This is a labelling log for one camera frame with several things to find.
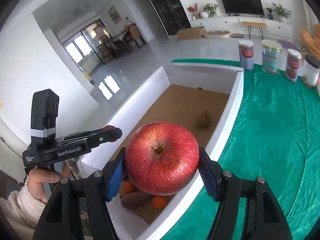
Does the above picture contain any large orange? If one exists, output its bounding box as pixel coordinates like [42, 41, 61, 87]
[120, 180, 136, 194]

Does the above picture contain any red apple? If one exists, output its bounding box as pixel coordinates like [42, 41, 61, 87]
[125, 122, 200, 196]

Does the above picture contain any small tangerine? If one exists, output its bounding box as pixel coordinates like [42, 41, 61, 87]
[152, 196, 168, 210]

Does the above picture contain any left forearm cream sleeve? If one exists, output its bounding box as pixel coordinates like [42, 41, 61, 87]
[1, 180, 46, 239]

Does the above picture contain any left hand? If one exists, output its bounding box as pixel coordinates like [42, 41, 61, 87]
[27, 164, 71, 204]

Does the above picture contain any sweet potato in box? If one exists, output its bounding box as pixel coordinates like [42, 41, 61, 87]
[120, 191, 153, 209]

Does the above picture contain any dark brown passion fruit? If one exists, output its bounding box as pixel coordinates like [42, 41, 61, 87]
[195, 110, 212, 128]

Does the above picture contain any white cardboard box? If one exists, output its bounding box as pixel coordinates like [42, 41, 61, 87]
[80, 63, 244, 239]

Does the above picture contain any brown cardboard box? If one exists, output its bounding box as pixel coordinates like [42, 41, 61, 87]
[177, 27, 206, 40]

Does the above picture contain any red-label white can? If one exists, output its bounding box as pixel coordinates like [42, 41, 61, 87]
[238, 40, 254, 70]

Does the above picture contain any black-lid white jar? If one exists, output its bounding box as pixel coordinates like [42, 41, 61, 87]
[302, 54, 319, 88]

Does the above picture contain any black bookshelf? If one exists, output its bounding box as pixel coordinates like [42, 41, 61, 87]
[150, 0, 191, 36]

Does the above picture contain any teal-label glass jar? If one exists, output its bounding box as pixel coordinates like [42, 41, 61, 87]
[261, 39, 282, 74]

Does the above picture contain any red-label can with food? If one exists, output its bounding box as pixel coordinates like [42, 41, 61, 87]
[285, 49, 302, 82]

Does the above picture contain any wooden stool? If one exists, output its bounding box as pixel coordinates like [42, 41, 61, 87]
[241, 21, 267, 40]

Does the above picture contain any white tv cabinet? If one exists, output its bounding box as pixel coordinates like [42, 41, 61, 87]
[190, 16, 293, 41]

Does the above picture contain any orange lounge chair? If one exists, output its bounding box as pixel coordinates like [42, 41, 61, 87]
[300, 24, 320, 59]

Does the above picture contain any black television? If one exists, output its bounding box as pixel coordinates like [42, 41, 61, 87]
[221, 0, 264, 16]

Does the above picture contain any potted green plant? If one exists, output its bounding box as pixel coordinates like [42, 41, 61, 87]
[272, 3, 292, 23]

